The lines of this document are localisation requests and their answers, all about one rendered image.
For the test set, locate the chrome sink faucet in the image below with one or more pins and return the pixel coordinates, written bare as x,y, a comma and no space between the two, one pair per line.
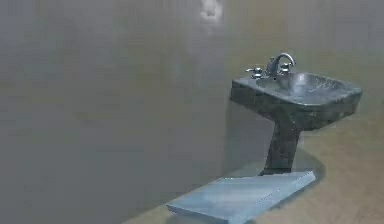
276,65

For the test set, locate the pale blue flat floor mat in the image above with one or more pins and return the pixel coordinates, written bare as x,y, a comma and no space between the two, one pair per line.
240,197

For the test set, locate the dark stone pedestal sink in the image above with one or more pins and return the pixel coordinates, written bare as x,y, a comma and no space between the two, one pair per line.
290,110

